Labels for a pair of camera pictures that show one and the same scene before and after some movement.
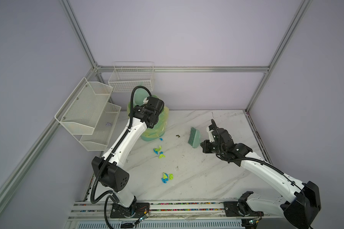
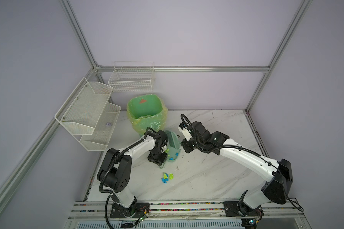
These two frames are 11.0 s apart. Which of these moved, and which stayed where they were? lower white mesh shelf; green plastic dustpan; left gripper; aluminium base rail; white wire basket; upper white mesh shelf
Moved: left gripper; green plastic dustpan
Stayed: lower white mesh shelf; white wire basket; upper white mesh shelf; aluminium base rail
